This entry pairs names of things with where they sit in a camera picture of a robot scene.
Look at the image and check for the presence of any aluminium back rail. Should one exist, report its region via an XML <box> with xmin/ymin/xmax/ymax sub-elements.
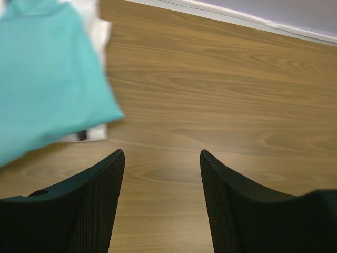
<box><xmin>135</xmin><ymin>1</ymin><xmax>336</xmax><ymax>46</ymax></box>

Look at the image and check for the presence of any teal t shirt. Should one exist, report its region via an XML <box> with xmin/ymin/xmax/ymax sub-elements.
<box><xmin>1</xmin><ymin>1</ymin><xmax>124</xmax><ymax>165</ymax></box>

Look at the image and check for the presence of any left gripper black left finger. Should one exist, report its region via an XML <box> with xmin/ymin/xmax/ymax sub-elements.
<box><xmin>1</xmin><ymin>150</ymin><xmax>125</xmax><ymax>252</ymax></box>

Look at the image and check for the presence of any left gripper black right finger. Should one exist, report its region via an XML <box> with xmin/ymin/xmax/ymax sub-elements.
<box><xmin>200</xmin><ymin>150</ymin><xmax>336</xmax><ymax>252</ymax></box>

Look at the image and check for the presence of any folded white printed t shirt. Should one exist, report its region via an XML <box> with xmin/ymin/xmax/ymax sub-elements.
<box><xmin>59</xmin><ymin>1</ymin><xmax>112</xmax><ymax>143</ymax></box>

